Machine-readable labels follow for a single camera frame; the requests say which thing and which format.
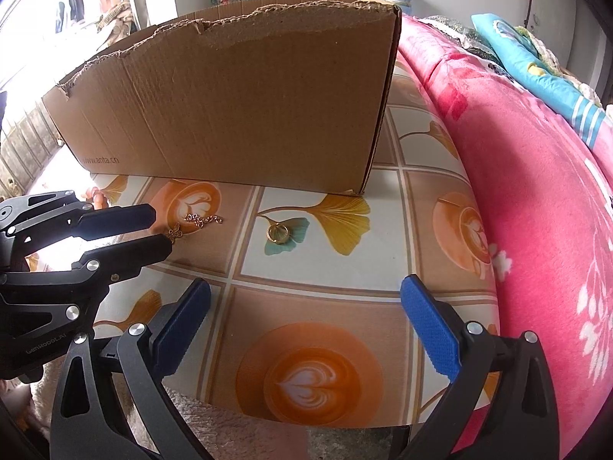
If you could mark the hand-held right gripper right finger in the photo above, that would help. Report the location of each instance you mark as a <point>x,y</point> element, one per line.
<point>431,330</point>

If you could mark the pink floral blanket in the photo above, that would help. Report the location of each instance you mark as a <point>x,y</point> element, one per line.
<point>527,225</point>

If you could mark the brown cardboard box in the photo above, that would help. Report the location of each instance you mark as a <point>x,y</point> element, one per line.
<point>239,96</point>

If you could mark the blue printed quilt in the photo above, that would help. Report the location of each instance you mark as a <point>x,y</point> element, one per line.
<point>531,62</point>

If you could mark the hanging dark jacket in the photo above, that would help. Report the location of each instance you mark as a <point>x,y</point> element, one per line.
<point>71,0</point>

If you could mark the person's left hand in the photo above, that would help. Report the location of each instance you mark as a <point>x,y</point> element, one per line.
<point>94,197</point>

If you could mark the leaf and coffee print tablecloth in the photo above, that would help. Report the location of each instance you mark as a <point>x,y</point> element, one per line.
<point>335,306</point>

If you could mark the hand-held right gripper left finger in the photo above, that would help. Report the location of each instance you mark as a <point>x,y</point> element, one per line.
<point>184,330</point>

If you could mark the white fluffy towel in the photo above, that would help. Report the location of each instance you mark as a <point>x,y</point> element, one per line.
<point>230,431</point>

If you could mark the grey floral pillow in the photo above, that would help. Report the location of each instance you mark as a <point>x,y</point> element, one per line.
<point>455,33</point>

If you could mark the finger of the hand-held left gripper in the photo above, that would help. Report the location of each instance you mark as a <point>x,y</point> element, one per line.
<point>119,218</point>
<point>139,251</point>

